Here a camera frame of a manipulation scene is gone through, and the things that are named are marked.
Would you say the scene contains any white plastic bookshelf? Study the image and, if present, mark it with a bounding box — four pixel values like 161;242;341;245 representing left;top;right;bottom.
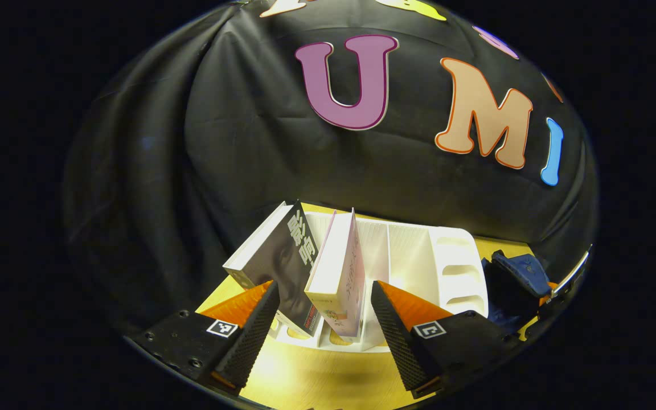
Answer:
268;211;489;352

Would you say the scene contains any blue schoolbag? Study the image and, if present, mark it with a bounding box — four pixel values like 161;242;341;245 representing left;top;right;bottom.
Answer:
481;249;554;334

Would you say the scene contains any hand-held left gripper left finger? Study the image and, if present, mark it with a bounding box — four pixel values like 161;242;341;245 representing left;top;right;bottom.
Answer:
125;281;281;396

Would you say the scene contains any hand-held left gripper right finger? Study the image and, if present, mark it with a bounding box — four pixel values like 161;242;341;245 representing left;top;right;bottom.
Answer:
370;281;519;400

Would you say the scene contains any dark face cover book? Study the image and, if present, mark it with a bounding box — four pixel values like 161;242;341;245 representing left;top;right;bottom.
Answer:
223;200;323;338

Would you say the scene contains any pink cover book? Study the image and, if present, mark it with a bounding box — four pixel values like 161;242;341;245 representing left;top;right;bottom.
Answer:
304;208;367;338

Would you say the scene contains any black backdrop cloth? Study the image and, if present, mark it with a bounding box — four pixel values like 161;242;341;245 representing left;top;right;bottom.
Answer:
63;0;599;342

